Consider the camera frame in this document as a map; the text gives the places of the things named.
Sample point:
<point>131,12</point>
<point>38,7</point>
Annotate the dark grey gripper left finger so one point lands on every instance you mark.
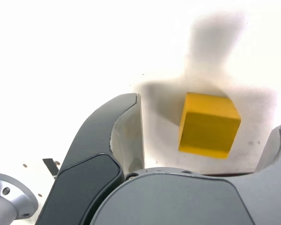
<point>89,145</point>

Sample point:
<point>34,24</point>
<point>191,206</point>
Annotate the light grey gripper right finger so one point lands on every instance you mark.
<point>178,201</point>

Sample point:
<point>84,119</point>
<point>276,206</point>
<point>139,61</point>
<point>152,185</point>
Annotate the yellow cube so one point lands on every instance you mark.
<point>208,133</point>

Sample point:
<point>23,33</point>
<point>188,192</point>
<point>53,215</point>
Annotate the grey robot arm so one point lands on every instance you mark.
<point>11,197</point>

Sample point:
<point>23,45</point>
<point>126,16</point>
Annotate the black tape strip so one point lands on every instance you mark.
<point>50,165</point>

